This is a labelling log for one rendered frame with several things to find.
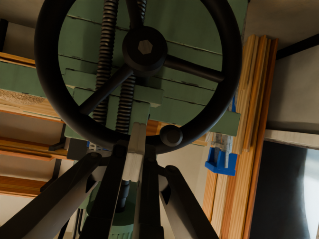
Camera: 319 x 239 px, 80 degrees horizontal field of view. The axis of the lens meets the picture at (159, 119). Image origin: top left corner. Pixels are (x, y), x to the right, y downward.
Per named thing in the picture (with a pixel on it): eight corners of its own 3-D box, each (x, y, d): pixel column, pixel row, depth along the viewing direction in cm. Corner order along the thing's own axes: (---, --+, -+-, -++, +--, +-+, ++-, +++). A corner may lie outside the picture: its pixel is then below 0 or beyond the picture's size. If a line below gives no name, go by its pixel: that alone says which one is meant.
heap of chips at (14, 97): (24, 94, 43) (22, 106, 43) (50, 99, 55) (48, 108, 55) (-16, 85, 42) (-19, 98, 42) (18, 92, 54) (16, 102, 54)
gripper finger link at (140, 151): (136, 152, 16) (144, 154, 16) (140, 122, 22) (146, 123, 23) (129, 181, 17) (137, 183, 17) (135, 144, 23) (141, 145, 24)
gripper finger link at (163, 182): (141, 173, 15) (179, 179, 15) (144, 142, 19) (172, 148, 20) (137, 189, 15) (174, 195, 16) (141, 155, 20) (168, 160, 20)
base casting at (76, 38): (239, 59, 47) (231, 95, 47) (182, 90, 104) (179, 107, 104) (50, 10, 42) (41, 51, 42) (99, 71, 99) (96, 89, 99)
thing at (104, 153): (136, 149, 36) (130, 178, 36) (136, 141, 47) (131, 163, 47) (64, 135, 35) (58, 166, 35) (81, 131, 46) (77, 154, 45)
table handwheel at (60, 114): (-6, -50, 22) (223, -82, 26) (60, 29, 42) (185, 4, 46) (60, 187, 24) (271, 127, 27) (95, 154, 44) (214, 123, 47)
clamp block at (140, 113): (153, 103, 35) (143, 151, 35) (148, 107, 49) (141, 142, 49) (70, 86, 34) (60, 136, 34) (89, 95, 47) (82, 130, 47)
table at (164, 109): (268, 113, 38) (262, 142, 38) (210, 114, 68) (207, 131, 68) (-71, 36, 31) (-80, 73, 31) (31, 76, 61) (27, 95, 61)
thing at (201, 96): (222, 92, 47) (219, 108, 47) (196, 100, 68) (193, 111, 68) (52, 53, 42) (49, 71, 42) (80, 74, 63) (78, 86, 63)
